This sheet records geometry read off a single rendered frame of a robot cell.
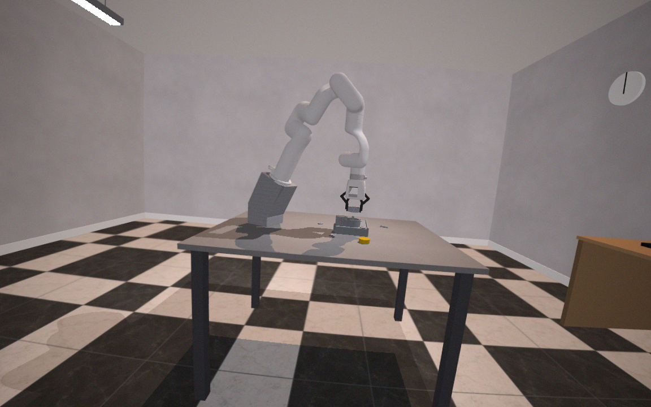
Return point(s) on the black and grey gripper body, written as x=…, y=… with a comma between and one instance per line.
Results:
x=361, y=190

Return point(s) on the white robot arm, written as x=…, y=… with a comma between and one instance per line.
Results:
x=339, y=86

